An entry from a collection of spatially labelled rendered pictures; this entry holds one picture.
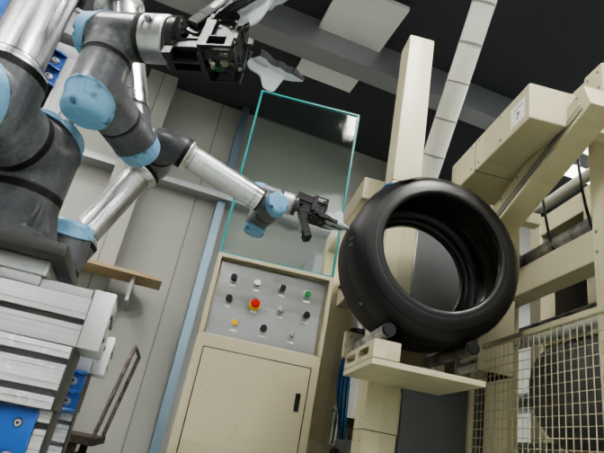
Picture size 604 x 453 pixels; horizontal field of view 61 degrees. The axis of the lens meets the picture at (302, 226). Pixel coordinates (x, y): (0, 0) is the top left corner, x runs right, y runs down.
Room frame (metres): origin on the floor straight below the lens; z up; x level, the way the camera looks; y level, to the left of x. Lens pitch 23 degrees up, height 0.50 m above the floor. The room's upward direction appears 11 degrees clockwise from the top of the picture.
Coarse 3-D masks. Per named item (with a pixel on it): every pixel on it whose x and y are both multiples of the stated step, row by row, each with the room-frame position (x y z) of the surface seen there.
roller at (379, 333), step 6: (384, 324) 1.58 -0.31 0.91; (390, 324) 1.58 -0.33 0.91; (378, 330) 1.61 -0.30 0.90; (384, 330) 1.58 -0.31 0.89; (390, 330) 1.58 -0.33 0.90; (366, 336) 1.76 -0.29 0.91; (372, 336) 1.68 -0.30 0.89; (378, 336) 1.63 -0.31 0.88; (384, 336) 1.60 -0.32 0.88; (390, 336) 1.58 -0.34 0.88; (360, 342) 1.82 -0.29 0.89; (366, 342) 1.77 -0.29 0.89; (354, 348) 1.91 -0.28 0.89
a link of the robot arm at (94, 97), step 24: (96, 48) 0.61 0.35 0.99; (72, 72) 0.62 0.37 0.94; (96, 72) 0.62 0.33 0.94; (120, 72) 0.64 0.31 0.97; (72, 96) 0.62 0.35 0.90; (96, 96) 0.62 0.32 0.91; (120, 96) 0.66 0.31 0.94; (72, 120) 0.67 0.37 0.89; (96, 120) 0.65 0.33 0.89; (120, 120) 0.69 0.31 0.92
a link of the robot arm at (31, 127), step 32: (32, 0) 0.63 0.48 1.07; (64, 0) 0.66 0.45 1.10; (0, 32) 0.63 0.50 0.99; (32, 32) 0.64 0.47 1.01; (0, 64) 0.61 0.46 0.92; (32, 64) 0.65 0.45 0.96; (0, 96) 0.62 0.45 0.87; (32, 96) 0.67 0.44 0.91; (0, 128) 0.65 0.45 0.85; (32, 128) 0.69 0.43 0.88; (0, 160) 0.72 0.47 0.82
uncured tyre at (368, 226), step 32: (384, 192) 1.56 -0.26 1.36; (416, 192) 1.54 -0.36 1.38; (448, 192) 1.55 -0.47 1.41; (352, 224) 1.62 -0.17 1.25; (384, 224) 1.53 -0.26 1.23; (416, 224) 1.84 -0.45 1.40; (448, 224) 1.83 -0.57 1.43; (480, 224) 1.71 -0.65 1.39; (352, 256) 1.58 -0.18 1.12; (384, 256) 1.53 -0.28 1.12; (480, 256) 1.82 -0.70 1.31; (512, 256) 1.58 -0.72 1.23; (352, 288) 1.65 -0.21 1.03; (384, 288) 1.54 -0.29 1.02; (480, 288) 1.84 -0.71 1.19; (512, 288) 1.59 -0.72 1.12; (384, 320) 1.61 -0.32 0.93; (416, 320) 1.55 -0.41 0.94; (448, 320) 1.56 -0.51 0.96; (480, 320) 1.57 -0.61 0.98
